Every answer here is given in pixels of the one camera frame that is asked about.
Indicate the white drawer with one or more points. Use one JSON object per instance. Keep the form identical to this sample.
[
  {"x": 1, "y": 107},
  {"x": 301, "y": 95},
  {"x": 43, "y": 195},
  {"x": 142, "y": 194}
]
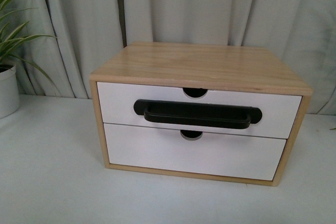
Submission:
[
  {"x": 278, "y": 111},
  {"x": 213, "y": 154}
]

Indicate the wooden two-drawer cabinet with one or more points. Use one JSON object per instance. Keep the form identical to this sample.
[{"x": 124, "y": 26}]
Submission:
[{"x": 201, "y": 67}]

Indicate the grey curtain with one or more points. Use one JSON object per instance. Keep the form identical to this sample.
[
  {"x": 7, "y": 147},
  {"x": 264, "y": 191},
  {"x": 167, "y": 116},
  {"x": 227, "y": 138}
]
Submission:
[{"x": 80, "y": 35}]

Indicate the white plant pot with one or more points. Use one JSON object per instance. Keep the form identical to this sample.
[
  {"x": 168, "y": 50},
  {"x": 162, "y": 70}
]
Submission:
[{"x": 9, "y": 91}]

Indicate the green potted plant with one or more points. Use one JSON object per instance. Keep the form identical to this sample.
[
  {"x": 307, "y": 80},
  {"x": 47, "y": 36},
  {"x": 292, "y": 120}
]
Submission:
[{"x": 12, "y": 41}]

